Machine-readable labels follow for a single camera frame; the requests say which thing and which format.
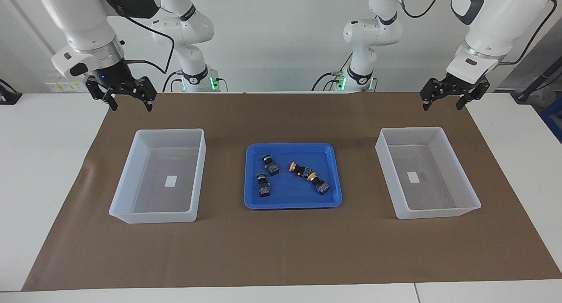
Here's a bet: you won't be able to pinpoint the blue crate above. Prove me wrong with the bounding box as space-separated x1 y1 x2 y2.
539 98 562 144

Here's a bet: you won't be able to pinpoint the black right base cable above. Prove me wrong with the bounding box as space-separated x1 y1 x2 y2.
162 69 230 93

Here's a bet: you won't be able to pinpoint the black base cable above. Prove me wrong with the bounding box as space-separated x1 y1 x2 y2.
311 53 353 92
162 69 230 93

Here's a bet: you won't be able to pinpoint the translucent white plastic box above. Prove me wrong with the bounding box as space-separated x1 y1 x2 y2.
375 126 482 220
108 128 207 225

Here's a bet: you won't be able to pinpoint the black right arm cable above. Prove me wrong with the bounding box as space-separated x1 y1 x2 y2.
99 0 175 74

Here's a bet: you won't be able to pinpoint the wall outlet box yellow labels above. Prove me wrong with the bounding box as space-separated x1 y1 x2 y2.
47 77 88 93

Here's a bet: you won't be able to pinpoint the green push button switch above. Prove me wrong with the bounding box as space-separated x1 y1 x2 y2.
261 153 281 177
256 173 272 198

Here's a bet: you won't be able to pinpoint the black left base cable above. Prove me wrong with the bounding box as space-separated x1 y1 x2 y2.
311 53 353 92

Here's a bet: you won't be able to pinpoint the brown table mat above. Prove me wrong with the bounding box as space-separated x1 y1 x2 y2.
22 92 562 292

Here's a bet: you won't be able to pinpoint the black metal stand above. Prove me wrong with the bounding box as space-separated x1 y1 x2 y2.
513 56 562 104

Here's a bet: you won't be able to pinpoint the blue plastic tray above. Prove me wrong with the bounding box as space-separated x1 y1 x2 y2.
244 142 343 210

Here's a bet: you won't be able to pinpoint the yellow push button switch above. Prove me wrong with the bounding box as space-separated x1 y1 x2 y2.
288 161 313 179
307 172 331 196

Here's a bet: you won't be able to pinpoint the black device on table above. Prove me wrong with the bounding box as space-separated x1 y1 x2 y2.
0 78 23 105

